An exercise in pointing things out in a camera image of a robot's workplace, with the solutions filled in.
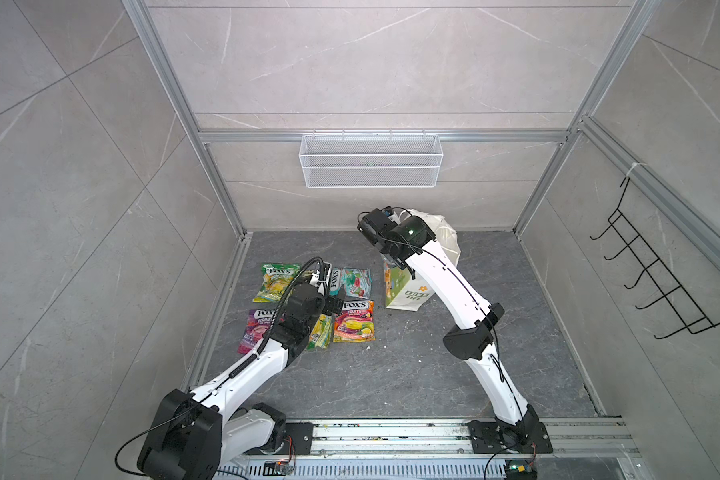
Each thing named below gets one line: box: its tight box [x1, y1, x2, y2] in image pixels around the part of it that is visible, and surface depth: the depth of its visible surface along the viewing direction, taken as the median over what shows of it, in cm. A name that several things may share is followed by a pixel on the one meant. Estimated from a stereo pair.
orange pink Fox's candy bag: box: [333, 300, 376, 343], surface depth 92 cm
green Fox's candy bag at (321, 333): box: [308, 313, 333, 350], surface depth 90 cm
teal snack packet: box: [329, 267, 373, 299], surface depth 103 cm
